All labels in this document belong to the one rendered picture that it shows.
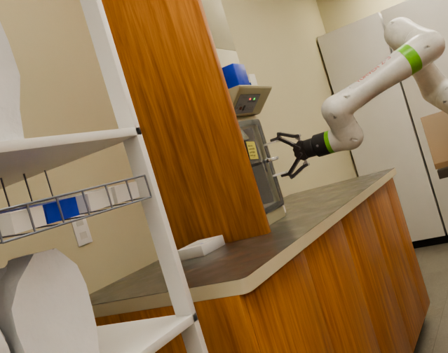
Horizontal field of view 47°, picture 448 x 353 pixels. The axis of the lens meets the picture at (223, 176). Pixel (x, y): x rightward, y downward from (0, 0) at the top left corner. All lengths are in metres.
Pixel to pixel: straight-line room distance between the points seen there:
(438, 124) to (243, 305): 1.62
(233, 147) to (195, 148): 0.17
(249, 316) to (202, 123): 0.88
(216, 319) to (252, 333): 0.10
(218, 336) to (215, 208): 0.72
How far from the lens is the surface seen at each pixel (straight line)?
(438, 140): 2.59
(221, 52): 2.22
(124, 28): 2.19
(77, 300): 1.01
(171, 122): 2.05
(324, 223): 1.86
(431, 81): 2.44
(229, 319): 1.35
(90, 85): 2.16
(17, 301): 0.97
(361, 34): 5.05
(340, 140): 2.02
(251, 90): 2.09
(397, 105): 4.96
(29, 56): 2.00
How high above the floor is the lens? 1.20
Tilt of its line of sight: level
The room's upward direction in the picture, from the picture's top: 17 degrees counter-clockwise
